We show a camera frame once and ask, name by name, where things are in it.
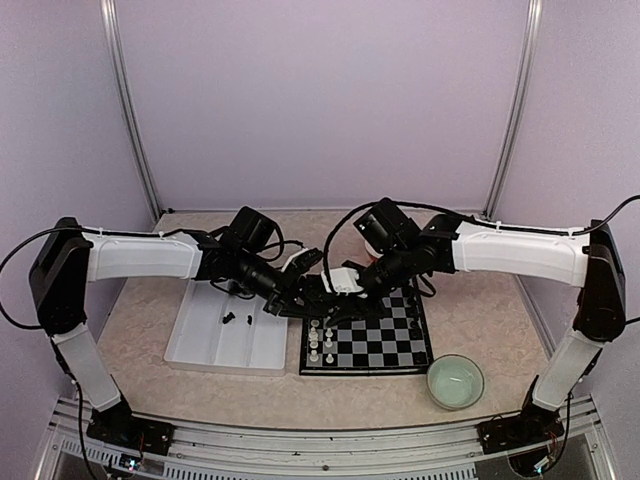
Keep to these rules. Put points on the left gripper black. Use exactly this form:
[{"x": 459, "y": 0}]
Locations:
[{"x": 288, "y": 305}]

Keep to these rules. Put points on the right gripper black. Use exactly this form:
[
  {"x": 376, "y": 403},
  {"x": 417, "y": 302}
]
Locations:
[{"x": 369, "y": 308}]

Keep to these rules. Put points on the black white chessboard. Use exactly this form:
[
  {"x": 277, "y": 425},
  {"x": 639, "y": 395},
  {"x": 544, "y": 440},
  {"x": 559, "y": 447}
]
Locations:
[{"x": 375, "y": 346}]

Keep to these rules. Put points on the white plastic compartment tray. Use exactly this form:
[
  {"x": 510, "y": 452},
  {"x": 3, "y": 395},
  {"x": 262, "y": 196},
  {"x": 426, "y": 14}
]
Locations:
[{"x": 200, "y": 342}]

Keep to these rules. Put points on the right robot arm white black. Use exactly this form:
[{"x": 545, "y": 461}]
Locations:
[{"x": 585, "y": 258}]

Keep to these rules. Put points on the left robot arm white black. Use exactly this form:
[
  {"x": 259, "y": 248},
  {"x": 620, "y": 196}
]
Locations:
[{"x": 72, "y": 258}]

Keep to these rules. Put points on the black chess pieces heap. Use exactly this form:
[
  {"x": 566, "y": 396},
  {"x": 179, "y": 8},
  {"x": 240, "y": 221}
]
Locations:
[{"x": 228, "y": 318}]

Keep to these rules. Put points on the red white bowl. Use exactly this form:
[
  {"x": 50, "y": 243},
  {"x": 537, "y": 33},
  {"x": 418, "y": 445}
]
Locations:
[{"x": 371, "y": 252}]

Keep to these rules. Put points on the green glass bowl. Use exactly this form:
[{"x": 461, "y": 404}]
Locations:
[{"x": 455, "y": 382}]

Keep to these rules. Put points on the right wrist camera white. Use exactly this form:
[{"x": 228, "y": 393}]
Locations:
[{"x": 342, "y": 281}]

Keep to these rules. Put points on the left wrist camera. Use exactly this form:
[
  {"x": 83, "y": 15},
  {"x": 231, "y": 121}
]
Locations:
[{"x": 302, "y": 261}]

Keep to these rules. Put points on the front aluminium rail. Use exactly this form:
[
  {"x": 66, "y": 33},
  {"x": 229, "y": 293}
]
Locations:
[{"x": 204, "y": 450}]

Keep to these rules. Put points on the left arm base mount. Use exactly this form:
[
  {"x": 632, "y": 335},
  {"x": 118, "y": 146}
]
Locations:
[{"x": 123, "y": 429}]

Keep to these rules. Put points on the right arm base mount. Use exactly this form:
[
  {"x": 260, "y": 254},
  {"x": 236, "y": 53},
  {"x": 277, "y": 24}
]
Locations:
[{"x": 529, "y": 426}]

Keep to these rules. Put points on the right aluminium frame post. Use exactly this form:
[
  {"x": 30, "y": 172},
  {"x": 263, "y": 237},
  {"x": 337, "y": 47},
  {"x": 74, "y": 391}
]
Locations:
[{"x": 516, "y": 108}]

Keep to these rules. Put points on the aluminium frame post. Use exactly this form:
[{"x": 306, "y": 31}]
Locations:
[
  {"x": 110, "y": 22},
  {"x": 516, "y": 108}
]

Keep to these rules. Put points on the left aluminium frame post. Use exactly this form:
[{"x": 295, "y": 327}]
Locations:
[{"x": 110, "y": 22}]

